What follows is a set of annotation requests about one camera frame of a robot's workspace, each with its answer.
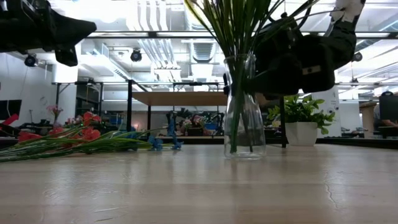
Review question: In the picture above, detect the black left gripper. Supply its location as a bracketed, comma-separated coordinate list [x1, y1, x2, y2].
[0, 0, 98, 67]

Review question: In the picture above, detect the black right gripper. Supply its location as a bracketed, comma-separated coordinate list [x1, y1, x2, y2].
[223, 12, 358, 98]

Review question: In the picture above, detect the clear glass vase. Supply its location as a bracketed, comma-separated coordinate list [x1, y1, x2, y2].
[223, 53, 267, 161]

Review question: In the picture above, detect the white artificial flower stem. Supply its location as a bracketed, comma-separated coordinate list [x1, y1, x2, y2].
[185, 0, 367, 153]

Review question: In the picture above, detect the orange artificial flower stem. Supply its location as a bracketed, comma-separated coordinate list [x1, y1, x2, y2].
[0, 111, 150, 156]

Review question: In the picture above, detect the wooden shelf with black legs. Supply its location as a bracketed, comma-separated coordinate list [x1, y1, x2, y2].
[127, 79, 289, 149]

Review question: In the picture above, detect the black storage rack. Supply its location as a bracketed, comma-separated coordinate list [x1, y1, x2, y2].
[74, 82, 103, 125]

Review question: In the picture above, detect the white pillar unit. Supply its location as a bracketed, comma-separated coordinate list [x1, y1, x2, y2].
[312, 90, 340, 138]

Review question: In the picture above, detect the distant pink flower bunch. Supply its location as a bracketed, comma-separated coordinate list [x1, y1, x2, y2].
[46, 105, 65, 125]

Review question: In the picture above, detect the green plant in white pot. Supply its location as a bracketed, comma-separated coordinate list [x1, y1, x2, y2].
[267, 93, 336, 147]

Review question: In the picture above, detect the black beam with light strips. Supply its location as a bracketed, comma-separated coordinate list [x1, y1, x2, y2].
[83, 30, 398, 40]

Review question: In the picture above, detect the red padded object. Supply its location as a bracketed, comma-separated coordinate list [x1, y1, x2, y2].
[0, 114, 16, 126]

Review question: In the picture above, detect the tan wooden cabinet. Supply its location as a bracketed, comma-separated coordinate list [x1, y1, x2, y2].
[359, 101, 379, 133]

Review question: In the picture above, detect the distant robot station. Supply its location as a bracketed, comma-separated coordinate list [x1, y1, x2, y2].
[164, 107, 225, 138]

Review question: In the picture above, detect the dark desk monitor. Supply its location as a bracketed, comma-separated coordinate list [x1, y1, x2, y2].
[378, 95, 398, 123]

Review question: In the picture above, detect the blue artificial flower stem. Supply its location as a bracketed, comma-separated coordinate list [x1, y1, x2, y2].
[0, 113, 185, 164]

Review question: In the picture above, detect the black wall monitor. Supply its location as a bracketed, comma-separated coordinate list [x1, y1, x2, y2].
[0, 99, 22, 121]

